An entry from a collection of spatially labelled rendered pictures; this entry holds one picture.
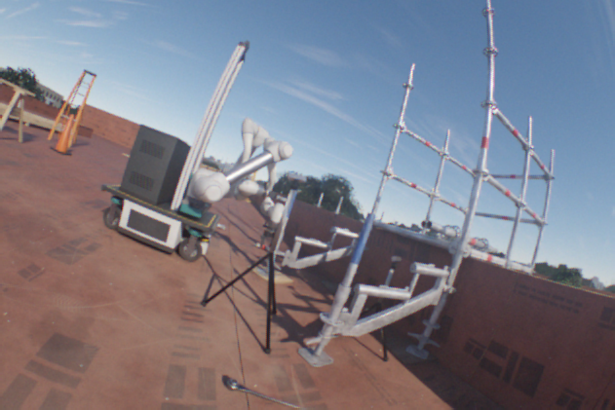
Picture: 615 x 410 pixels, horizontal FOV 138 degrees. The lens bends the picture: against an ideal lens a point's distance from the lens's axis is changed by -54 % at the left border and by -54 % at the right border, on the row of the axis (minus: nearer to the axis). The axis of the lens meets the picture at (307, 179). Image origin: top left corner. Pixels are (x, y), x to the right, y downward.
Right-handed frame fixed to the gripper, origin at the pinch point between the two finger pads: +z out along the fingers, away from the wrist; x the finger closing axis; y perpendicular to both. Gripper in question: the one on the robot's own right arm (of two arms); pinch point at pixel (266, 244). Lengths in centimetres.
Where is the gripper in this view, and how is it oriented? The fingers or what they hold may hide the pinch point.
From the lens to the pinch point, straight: 223.5
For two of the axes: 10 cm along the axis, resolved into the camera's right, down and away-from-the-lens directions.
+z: -3.2, 9.4, -0.9
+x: 4.9, 2.4, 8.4
